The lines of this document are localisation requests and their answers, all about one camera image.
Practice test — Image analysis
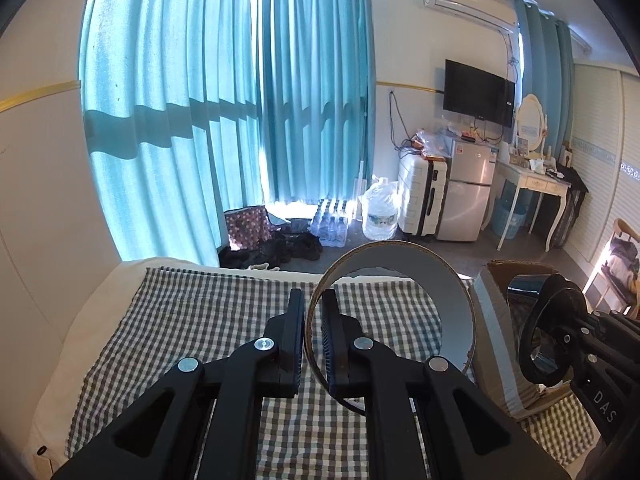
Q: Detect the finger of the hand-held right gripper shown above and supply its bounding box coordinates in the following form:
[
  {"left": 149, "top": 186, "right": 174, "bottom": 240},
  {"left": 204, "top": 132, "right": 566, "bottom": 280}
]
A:
[
  {"left": 582, "top": 310, "right": 640, "bottom": 361},
  {"left": 562, "top": 327, "right": 608, "bottom": 393}
]

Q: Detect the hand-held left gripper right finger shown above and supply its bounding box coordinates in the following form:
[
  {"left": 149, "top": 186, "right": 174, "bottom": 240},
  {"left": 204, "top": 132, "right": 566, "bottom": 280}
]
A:
[{"left": 320, "top": 290, "right": 571, "bottom": 480}]

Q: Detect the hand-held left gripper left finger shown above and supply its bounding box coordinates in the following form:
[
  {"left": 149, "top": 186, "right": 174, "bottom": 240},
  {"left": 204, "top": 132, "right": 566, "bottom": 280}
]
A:
[{"left": 50, "top": 287, "right": 307, "bottom": 480}]

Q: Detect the black round jar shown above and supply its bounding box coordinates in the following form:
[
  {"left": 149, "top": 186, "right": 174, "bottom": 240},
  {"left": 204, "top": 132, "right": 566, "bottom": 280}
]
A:
[{"left": 507, "top": 272, "right": 592, "bottom": 387}]

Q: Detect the cardboard box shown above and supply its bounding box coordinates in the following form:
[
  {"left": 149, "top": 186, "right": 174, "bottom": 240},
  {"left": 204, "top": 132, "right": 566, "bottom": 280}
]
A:
[{"left": 471, "top": 259, "right": 601, "bottom": 419}]

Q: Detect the grey tape roll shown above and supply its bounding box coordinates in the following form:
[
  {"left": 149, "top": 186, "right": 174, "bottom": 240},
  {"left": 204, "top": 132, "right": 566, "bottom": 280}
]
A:
[{"left": 304, "top": 241, "right": 477, "bottom": 415}]

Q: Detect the wooden chair with clothes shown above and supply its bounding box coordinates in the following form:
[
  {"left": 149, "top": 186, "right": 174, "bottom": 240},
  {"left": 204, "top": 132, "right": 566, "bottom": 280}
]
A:
[{"left": 582, "top": 218, "right": 640, "bottom": 319}]

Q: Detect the checkered cloth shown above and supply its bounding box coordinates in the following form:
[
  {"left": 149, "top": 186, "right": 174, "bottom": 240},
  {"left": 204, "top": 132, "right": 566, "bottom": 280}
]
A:
[{"left": 65, "top": 266, "right": 601, "bottom": 480}]

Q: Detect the pile of black shoes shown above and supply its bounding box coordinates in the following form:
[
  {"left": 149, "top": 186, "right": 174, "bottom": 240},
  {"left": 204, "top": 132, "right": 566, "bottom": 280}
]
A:
[{"left": 219, "top": 232, "right": 324, "bottom": 272}]

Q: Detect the pack of water bottles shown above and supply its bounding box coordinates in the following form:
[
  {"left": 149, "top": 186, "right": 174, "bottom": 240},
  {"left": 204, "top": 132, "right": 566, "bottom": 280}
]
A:
[{"left": 310, "top": 199, "right": 354, "bottom": 248}]

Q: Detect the patterned fabric bag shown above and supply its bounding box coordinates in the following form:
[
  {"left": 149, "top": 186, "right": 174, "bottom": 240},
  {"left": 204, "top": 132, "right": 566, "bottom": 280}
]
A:
[{"left": 224, "top": 205, "right": 274, "bottom": 252}]

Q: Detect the black hanging bag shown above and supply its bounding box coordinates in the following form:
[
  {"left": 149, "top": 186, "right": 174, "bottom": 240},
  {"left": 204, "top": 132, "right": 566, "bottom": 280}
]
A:
[{"left": 552, "top": 165, "right": 591, "bottom": 249}]

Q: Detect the large water jug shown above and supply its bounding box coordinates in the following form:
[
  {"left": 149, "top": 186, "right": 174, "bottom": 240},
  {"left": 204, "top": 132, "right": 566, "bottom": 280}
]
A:
[{"left": 361, "top": 176, "right": 402, "bottom": 242}]

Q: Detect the blue basket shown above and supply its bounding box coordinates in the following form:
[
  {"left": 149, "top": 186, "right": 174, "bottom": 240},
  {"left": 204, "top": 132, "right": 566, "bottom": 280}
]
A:
[{"left": 492, "top": 205, "right": 529, "bottom": 241}]

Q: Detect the white louvered wardrobe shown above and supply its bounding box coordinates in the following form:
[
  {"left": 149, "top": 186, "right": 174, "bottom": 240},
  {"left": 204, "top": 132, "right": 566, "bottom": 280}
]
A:
[{"left": 562, "top": 62, "right": 640, "bottom": 281}]

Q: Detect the white dressing table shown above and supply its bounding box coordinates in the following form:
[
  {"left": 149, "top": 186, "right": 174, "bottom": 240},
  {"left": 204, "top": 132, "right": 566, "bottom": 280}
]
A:
[{"left": 495, "top": 157, "right": 573, "bottom": 252}]

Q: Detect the white suitcase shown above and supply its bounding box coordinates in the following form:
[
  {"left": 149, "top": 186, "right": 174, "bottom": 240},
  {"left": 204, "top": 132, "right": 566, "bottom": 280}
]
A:
[{"left": 397, "top": 152, "right": 449, "bottom": 238}]

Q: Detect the silver small fridge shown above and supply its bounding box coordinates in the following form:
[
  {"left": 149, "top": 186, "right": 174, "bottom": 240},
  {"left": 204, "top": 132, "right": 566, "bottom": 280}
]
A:
[{"left": 437, "top": 139, "right": 497, "bottom": 243}]

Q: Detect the white oval mirror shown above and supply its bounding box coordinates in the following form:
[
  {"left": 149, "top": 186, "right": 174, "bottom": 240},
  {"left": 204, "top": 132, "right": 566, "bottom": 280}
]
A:
[{"left": 515, "top": 94, "right": 549, "bottom": 157}]

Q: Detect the clear plastic bags pile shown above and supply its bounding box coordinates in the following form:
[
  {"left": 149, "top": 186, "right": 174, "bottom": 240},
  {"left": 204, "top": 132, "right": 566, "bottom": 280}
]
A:
[{"left": 412, "top": 127, "right": 454, "bottom": 159}]

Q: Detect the light blue sheer curtain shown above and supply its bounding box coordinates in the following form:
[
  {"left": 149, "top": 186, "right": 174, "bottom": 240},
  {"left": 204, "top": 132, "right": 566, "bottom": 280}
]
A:
[{"left": 79, "top": 0, "right": 266, "bottom": 263}]

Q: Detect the black television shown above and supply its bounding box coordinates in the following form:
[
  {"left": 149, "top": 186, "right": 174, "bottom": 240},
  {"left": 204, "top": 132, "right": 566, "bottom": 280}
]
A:
[{"left": 443, "top": 59, "right": 517, "bottom": 129}]

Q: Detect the narrow teal curtain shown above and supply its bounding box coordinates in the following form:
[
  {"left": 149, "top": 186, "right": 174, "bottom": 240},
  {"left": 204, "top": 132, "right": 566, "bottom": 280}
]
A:
[{"left": 515, "top": 0, "right": 576, "bottom": 147}]

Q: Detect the white air conditioner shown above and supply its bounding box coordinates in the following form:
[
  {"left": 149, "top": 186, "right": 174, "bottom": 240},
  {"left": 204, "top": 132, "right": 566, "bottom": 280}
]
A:
[{"left": 422, "top": 0, "right": 519, "bottom": 34}]

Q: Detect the black wall cable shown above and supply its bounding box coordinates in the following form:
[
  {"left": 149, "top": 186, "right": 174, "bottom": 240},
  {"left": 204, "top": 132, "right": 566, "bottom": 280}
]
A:
[{"left": 390, "top": 91, "right": 416, "bottom": 152}]

